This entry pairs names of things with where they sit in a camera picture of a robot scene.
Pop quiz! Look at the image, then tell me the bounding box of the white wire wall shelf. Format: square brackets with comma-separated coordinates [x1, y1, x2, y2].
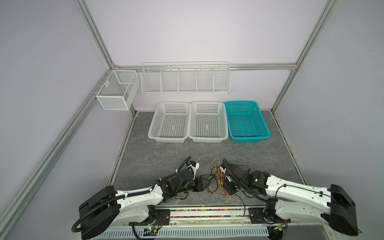
[141, 62, 232, 94]

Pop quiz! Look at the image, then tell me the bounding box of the white vented cable duct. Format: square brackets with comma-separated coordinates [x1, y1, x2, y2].
[94, 226, 269, 240]

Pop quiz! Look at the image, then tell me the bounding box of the aluminium frame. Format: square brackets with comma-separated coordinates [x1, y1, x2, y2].
[0, 0, 343, 232]

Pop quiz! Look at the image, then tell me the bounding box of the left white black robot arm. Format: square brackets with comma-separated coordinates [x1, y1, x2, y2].
[71, 157, 212, 240]

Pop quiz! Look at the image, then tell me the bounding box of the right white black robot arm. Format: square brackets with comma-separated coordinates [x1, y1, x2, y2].
[220, 160, 361, 237]

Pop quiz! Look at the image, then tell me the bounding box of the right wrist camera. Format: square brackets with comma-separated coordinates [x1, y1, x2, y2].
[220, 158, 232, 182]

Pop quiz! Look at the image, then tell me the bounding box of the left white plastic basket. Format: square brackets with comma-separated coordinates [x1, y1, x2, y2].
[148, 102, 191, 144]

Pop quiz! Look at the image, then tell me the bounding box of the teal plastic basket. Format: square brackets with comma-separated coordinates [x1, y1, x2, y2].
[225, 101, 271, 143]

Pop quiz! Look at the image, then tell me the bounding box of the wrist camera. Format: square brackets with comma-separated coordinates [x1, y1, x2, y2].
[220, 158, 232, 182]
[187, 161, 200, 178]

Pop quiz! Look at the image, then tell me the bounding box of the red yellow cable bundle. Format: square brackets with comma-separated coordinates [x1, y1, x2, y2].
[206, 158, 230, 200]

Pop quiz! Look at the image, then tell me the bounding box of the middle white plastic basket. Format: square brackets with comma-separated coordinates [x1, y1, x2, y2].
[188, 101, 229, 143]

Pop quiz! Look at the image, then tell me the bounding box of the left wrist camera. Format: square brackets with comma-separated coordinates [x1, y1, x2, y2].
[187, 161, 200, 178]

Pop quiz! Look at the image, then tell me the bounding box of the white mesh wall box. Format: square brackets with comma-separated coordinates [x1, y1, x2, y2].
[96, 70, 140, 111]

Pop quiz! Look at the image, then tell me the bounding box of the white plastic basket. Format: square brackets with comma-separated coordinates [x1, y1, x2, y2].
[148, 102, 191, 144]
[188, 101, 229, 143]

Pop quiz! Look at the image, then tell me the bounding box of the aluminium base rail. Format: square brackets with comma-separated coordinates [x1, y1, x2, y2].
[72, 201, 331, 239]

